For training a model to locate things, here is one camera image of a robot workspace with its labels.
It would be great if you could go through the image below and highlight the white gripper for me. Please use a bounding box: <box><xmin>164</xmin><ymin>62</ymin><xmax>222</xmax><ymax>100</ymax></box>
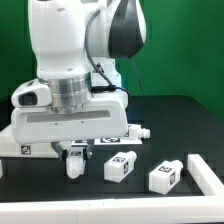
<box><xmin>11</xmin><ymin>91</ymin><xmax>128</xmax><ymax>161</ymax></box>

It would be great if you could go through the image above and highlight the white square tabletop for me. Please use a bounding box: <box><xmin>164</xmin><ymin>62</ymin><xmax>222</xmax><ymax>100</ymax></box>
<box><xmin>0</xmin><ymin>126</ymin><xmax>58</xmax><ymax>158</ymax></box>

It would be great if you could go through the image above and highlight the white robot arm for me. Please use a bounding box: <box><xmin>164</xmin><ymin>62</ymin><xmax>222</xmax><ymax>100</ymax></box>
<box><xmin>11</xmin><ymin>0</ymin><xmax>146</xmax><ymax>154</ymax></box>

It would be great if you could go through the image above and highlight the white sheet with markers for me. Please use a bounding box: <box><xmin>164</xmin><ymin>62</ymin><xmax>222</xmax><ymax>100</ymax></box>
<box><xmin>72</xmin><ymin>137</ymin><xmax>142</xmax><ymax>146</ymax></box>

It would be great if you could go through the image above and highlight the white L-shaped fence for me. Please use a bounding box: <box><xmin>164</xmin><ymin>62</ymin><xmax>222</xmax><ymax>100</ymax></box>
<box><xmin>0</xmin><ymin>154</ymin><xmax>224</xmax><ymax>224</ymax></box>

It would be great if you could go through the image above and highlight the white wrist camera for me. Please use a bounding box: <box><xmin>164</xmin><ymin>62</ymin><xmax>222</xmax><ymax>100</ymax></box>
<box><xmin>11</xmin><ymin>79</ymin><xmax>52</xmax><ymax>107</ymax></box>

